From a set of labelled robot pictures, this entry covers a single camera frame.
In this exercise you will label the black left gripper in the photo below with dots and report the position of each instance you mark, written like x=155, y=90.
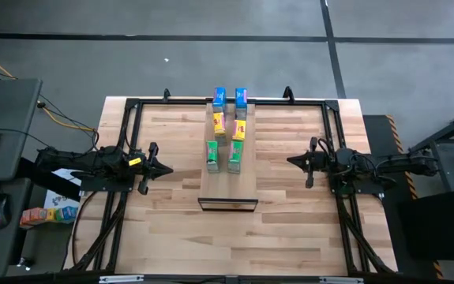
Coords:
x=147, y=165

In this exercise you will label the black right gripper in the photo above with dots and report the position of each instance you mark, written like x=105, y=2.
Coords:
x=321, y=161

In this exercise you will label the green Apple Jacks cereal box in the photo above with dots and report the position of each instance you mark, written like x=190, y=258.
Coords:
x=235, y=152
x=212, y=152

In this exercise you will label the yellow Pops cereal box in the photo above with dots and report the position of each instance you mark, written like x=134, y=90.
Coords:
x=239, y=130
x=219, y=123

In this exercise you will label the blue cereal box pink stripe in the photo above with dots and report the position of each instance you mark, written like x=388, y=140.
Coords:
x=241, y=98

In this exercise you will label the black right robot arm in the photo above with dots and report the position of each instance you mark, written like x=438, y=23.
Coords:
x=408, y=163

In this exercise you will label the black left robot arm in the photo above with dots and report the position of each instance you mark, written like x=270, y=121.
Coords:
x=76, y=161

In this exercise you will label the colourful cereal multipack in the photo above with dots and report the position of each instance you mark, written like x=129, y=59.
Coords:
x=49, y=215

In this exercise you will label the yellow label tag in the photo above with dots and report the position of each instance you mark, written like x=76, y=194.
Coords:
x=134, y=161

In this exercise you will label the black clamp hook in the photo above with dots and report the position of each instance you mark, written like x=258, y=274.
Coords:
x=288, y=94
x=166, y=94

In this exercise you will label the white printed carton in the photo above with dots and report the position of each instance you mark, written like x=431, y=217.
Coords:
x=58, y=199

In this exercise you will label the black mat hazard stripe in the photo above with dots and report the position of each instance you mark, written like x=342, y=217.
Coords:
x=408, y=266

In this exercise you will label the large black case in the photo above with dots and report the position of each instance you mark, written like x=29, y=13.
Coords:
x=440, y=225

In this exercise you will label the grey desk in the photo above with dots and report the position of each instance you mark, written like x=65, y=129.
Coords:
x=9, y=110

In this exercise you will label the black aluminium rig frame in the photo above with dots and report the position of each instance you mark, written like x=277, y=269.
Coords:
x=171, y=102

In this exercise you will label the wooden shelf black metal frame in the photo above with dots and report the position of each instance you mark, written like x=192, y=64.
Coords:
x=228, y=189

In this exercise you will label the silver bracket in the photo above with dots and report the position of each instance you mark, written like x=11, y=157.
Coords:
x=341, y=280
x=122, y=279

